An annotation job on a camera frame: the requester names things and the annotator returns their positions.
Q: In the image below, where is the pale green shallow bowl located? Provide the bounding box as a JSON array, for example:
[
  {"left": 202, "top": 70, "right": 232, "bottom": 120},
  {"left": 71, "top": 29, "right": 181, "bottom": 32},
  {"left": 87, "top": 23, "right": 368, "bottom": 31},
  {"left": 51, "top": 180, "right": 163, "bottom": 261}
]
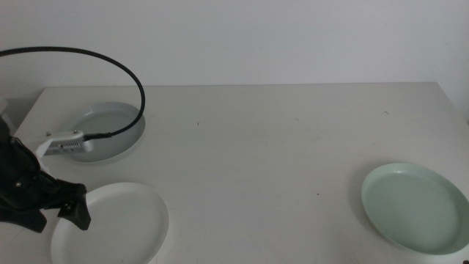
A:
[{"left": 361, "top": 162, "right": 469, "bottom": 256}]

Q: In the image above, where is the grey shallow bowl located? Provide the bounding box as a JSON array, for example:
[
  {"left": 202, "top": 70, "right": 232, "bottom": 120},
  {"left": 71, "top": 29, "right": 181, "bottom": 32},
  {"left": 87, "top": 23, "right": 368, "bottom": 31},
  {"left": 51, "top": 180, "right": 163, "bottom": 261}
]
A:
[{"left": 67, "top": 101, "right": 147, "bottom": 164}]

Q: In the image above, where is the black braided cable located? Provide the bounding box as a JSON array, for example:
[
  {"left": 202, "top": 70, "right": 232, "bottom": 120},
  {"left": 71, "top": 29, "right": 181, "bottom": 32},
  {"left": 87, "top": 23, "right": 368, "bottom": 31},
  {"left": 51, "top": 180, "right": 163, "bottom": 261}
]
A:
[{"left": 0, "top": 46, "right": 147, "bottom": 142}]

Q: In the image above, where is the white shallow bowl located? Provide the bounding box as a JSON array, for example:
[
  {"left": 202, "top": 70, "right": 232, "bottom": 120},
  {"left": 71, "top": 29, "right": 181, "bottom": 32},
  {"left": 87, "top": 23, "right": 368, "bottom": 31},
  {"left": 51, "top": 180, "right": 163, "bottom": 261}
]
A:
[{"left": 50, "top": 182, "right": 170, "bottom": 264}]

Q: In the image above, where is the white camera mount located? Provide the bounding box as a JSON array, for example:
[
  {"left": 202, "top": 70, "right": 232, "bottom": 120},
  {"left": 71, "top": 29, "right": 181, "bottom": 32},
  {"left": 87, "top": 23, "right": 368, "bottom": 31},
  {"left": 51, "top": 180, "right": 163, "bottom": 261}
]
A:
[{"left": 34, "top": 137, "right": 56, "bottom": 173}]

